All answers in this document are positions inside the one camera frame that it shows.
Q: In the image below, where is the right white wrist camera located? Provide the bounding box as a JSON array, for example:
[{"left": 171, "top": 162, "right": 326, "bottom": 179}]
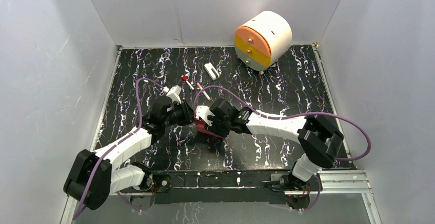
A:
[{"left": 194, "top": 105, "right": 215, "bottom": 127}]

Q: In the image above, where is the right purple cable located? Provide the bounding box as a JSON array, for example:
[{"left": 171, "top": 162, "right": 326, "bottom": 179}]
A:
[{"left": 193, "top": 85, "right": 372, "bottom": 213}]

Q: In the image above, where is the red capped white marker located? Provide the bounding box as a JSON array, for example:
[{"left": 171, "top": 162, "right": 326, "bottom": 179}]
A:
[{"left": 181, "top": 75, "right": 195, "bottom": 92}]

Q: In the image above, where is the white rectangular clip block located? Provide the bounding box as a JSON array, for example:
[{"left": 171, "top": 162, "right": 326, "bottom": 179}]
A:
[{"left": 204, "top": 63, "right": 220, "bottom": 80}]

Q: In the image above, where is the purple cable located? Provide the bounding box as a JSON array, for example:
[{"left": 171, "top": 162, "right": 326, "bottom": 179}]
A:
[
  {"left": 193, "top": 85, "right": 372, "bottom": 213},
  {"left": 72, "top": 77, "right": 167, "bottom": 221}
]

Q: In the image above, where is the round white drawer cabinet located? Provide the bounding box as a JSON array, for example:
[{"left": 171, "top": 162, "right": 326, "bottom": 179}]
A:
[{"left": 234, "top": 11, "right": 292, "bottom": 72}]

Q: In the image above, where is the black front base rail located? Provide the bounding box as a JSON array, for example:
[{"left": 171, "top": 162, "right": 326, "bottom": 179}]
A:
[{"left": 153, "top": 170, "right": 289, "bottom": 205}]

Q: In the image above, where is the pink paper box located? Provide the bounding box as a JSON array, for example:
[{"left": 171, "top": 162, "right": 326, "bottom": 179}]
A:
[{"left": 195, "top": 120, "right": 223, "bottom": 139}]

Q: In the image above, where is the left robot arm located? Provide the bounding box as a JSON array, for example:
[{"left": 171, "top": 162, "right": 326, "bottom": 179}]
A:
[{"left": 63, "top": 96, "right": 194, "bottom": 210}]

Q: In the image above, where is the orange capped white marker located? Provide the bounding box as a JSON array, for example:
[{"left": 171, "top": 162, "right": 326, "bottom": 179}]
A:
[{"left": 196, "top": 83, "right": 212, "bottom": 101}]

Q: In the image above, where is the aluminium frame rail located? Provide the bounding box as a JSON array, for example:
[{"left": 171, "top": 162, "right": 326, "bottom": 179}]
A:
[{"left": 59, "top": 171, "right": 383, "bottom": 224}]

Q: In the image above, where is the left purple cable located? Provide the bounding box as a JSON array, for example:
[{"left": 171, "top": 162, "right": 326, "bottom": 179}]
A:
[{"left": 72, "top": 77, "right": 167, "bottom": 221}]

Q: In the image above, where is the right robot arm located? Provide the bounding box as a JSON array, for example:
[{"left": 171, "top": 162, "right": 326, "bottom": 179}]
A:
[{"left": 195, "top": 99, "right": 344, "bottom": 191}]

